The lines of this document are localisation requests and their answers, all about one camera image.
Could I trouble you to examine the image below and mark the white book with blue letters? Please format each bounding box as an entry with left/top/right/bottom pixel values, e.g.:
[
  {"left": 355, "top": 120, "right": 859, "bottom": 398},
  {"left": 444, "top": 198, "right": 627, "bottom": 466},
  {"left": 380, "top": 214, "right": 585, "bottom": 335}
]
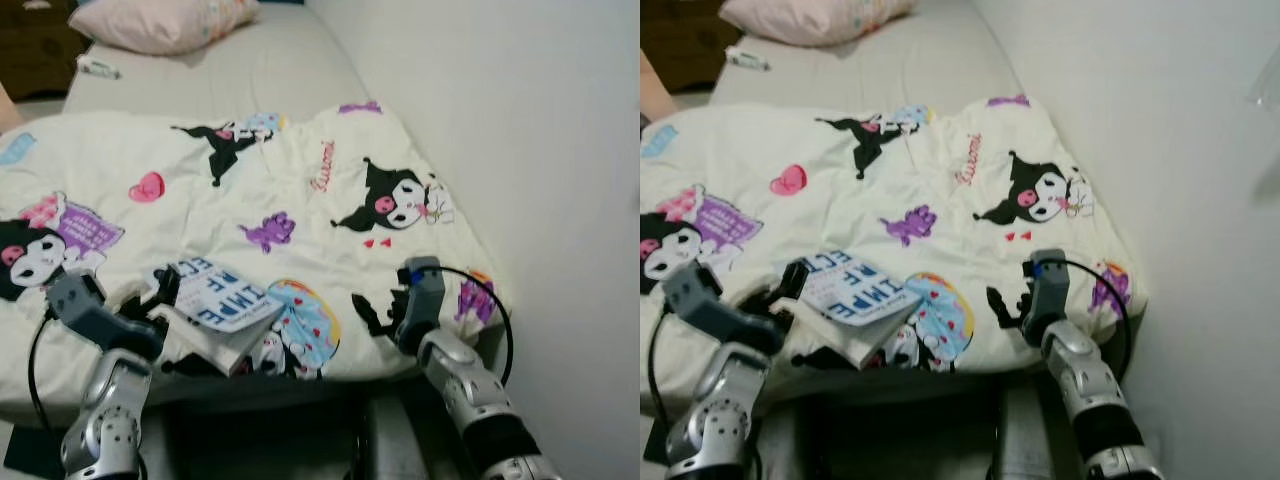
[
  {"left": 150, "top": 257, "right": 286, "bottom": 378},
  {"left": 795, "top": 250, "right": 926, "bottom": 368}
]

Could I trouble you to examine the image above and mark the pink dotted pillow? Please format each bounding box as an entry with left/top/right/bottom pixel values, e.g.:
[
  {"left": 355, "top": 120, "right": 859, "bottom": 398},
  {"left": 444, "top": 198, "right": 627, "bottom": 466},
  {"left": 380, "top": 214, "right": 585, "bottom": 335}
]
[
  {"left": 68, "top": 0, "right": 261, "bottom": 56},
  {"left": 718, "top": 0, "right": 916, "bottom": 48}
]

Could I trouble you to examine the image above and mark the grey robot leg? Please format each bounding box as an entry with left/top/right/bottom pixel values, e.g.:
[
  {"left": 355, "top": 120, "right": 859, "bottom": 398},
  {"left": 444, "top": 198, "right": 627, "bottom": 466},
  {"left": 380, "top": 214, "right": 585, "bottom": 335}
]
[
  {"left": 995, "top": 385, "right": 1061, "bottom": 480},
  {"left": 362, "top": 392, "right": 431, "bottom": 480}
]

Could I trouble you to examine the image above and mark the cream cartoon print duvet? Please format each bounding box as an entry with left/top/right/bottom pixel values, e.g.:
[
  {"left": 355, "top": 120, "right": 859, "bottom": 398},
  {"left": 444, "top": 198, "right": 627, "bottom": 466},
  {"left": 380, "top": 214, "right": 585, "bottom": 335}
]
[
  {"left": 0, "top": 100, "right": 506, "bottom": 426},
  {"left": 640, "top": 95, "right": 1149, "bottom": 416}
]

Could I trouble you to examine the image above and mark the beige mattress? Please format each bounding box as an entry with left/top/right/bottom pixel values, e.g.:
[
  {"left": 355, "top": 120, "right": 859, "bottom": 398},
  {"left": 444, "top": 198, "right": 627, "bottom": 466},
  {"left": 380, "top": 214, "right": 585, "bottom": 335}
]
[
  {"left": 708, "top": 0, "right": 1046, "bottom": 113},
  {"left": 62, "top": 0, "right": 401, "bottom": 126}
]

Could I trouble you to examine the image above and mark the brown cardboard box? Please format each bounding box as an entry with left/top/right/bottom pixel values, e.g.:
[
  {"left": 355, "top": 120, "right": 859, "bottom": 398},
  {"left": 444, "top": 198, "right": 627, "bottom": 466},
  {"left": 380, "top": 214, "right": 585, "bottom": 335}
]
[
  {"left": 0, "top": 0, "right": 91, "bottom": 101},
  {"left": 640, "top": 0, "right": 746, "bottom": 94}
]

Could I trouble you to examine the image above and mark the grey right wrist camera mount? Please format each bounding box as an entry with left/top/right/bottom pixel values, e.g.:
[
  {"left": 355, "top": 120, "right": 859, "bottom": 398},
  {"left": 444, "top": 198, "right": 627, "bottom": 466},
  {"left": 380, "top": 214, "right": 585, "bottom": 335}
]
[
  {"left": 1022, "top": 248, "right": 1071, "bottom": 346},
  {"left": 397, "top": 257, "right": 447, "bottom": 351}
]

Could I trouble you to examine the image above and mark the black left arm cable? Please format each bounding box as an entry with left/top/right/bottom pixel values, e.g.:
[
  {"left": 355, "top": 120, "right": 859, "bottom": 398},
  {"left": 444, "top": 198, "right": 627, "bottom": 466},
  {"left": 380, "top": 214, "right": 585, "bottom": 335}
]
[
  {"left": 648, "top": 300, "right": 681, "bottom": 421},
  {"left": 28, "top": 305, "right": 61, "bottom": 431}
]

